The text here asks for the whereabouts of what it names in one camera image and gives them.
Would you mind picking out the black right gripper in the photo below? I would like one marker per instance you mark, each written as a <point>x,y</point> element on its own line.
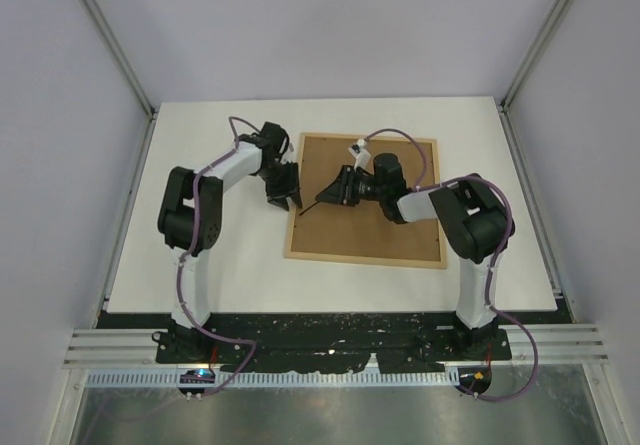
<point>342,190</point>

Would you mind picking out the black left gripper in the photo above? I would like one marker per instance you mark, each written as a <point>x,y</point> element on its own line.
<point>279,196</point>

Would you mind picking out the red handled screwdriver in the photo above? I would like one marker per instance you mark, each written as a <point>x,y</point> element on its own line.
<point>307,209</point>

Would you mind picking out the wooden picture frame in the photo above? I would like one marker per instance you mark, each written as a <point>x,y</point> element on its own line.
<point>358,234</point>

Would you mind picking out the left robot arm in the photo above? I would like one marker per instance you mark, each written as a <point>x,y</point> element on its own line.
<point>191,214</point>

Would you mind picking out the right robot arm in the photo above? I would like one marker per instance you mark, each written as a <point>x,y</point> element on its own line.
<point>476,221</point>

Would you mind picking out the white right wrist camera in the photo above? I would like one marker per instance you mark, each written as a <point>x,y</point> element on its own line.
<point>360,153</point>

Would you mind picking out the black speckled base plate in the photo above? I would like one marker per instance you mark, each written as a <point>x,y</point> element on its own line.
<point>253,326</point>

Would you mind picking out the white slotted cable duct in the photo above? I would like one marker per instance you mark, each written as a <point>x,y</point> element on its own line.
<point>192,379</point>

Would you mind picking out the aluminium rail across front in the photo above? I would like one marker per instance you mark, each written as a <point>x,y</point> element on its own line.
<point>100,347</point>

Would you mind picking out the left aluminium corner post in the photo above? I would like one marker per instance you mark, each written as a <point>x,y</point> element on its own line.
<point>115,49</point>

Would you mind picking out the aluminium corner post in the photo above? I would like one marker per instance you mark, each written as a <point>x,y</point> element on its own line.
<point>542,39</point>
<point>115,49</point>

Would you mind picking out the right aluminium corner post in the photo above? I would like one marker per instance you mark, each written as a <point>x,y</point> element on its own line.
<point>542,39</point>

